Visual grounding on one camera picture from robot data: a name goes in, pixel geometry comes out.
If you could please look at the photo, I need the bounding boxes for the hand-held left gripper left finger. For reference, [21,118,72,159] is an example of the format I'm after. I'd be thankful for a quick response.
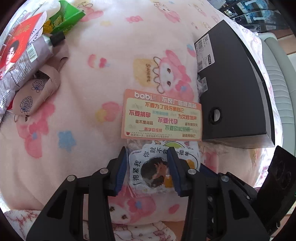
[26,146,129,241]

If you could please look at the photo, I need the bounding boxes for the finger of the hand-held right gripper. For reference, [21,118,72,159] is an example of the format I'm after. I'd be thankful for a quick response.
[199,163,258,205]

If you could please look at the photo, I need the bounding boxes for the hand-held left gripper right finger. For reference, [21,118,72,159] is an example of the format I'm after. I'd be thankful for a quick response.
[167,146,270,241]

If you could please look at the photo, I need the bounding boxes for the sticker pack with pink card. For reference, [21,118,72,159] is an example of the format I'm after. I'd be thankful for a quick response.
[120,89,203,198]

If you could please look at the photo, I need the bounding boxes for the black shoe box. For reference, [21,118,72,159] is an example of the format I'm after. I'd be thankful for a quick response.
[194,20,276,149]

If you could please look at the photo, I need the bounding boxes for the pink printed blanket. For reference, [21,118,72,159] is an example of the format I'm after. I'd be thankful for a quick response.
[0,0,285,232]

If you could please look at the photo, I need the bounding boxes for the white red-veined sheet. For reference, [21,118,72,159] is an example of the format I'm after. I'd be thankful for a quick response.
[3,209,183,241]

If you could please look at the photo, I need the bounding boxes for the grey chair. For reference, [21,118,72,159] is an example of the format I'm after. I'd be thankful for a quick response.
[258,32,295,149]

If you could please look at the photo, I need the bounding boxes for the beige fan-print pouch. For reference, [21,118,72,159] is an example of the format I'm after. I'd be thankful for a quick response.
[11,57,70,116]

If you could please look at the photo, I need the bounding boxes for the mauve tube with black cap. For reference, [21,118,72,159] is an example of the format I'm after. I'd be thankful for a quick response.
[0,32,65,115]

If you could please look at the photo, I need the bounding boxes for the green snack packet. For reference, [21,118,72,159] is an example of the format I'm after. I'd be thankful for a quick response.
[43,0,85,35]

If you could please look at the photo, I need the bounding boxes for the black glass tv stand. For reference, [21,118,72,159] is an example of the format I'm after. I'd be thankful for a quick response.
[211,0,289,33]

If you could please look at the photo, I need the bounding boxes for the red portrait booklet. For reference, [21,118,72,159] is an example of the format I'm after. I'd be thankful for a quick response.
[0,12,48,79]

